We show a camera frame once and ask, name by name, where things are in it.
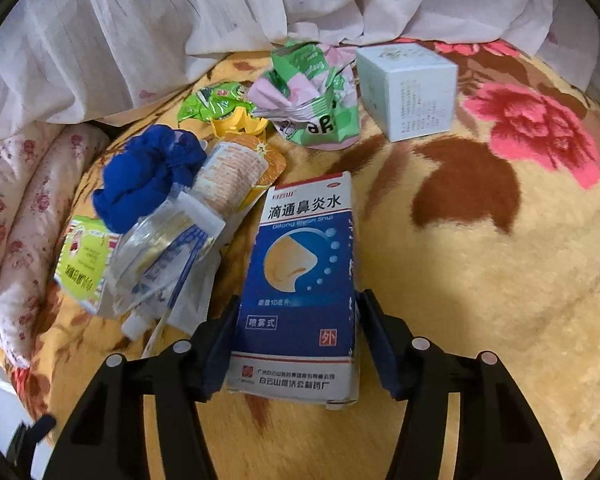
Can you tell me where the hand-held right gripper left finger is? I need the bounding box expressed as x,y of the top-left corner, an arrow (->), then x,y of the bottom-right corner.
37,294 -> 242,480

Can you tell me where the yellow and green packet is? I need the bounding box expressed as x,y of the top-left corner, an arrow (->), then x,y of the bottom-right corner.
54,215 -> 123,316

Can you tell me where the yellow floral blanket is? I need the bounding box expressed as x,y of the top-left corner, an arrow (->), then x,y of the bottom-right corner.
10,37 -> 600,480

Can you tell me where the black object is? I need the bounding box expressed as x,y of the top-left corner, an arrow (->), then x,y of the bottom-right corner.
5,415 -> 56,466

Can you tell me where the green snack wrapper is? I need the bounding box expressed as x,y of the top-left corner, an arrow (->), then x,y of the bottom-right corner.
176,84 -> 256,123

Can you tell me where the white cardboard box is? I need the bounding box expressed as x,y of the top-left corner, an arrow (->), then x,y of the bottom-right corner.
355,44 -> 458,142

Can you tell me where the orange drink pouch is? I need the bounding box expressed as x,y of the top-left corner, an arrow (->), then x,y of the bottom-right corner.
192,132 -> 287,221

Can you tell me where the blue and white medicine box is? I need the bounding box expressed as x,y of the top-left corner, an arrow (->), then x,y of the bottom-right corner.
223,170 -> 362,408

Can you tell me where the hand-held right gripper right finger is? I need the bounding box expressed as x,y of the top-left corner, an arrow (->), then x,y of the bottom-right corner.
357,287 -> 563,480

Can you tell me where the clear plastic packaging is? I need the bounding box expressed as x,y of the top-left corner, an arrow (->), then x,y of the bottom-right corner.
112,192 -> 228,343

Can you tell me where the crumpled green and pink wrapper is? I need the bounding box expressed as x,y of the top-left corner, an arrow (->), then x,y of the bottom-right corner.
247,40 -> 363,151

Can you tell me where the yellow plastic piece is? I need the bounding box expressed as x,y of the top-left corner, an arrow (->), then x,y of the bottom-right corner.
210,107 -> 271,138

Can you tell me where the blue cloth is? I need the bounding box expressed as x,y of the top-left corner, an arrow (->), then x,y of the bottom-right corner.
91,124 -> 208,235

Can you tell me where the white sheer curtain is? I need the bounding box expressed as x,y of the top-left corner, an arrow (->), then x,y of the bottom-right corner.
0,0 -> 600,126

